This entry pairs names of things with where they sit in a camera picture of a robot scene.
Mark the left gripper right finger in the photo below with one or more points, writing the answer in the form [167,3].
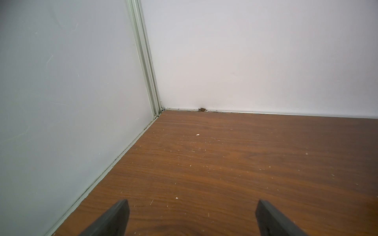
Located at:
[272,222]

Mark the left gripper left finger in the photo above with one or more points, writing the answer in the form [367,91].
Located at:
[112,223]

